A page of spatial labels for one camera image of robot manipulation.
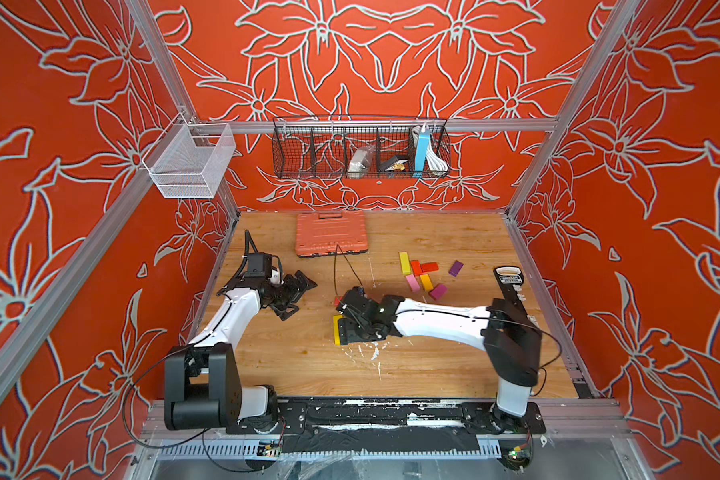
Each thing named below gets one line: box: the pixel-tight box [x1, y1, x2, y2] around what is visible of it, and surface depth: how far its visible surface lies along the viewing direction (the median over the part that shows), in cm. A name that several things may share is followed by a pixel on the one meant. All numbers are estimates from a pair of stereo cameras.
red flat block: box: [420, 262, 439, 273], surface depth 105 cm
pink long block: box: [406, 274, 420, 292], surface depth 99 cm
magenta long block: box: [429, 283, 447, 300], surface depth 99 cm
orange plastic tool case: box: [295, 210, 368, 257], surface depth 109 cm
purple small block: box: [448, 260, 464, 277], surface depth 105 cm
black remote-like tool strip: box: [494, 266, 527, 313], surface depth 100 cm
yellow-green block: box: [399, 251, 412, 275], surface depth 105 cm
